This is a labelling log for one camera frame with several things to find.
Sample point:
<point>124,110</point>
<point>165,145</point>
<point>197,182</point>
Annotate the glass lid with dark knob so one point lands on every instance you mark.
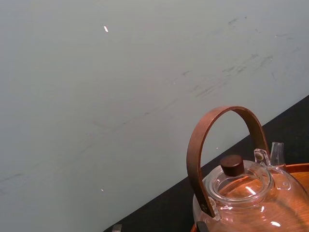
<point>232,165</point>

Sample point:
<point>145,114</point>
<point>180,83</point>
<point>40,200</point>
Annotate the round orange wooden tray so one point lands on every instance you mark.
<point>299,168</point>

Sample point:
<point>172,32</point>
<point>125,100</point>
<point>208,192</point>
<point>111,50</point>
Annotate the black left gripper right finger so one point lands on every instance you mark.
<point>201,227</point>

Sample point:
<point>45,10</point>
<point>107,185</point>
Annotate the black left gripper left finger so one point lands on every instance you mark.
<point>117,228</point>

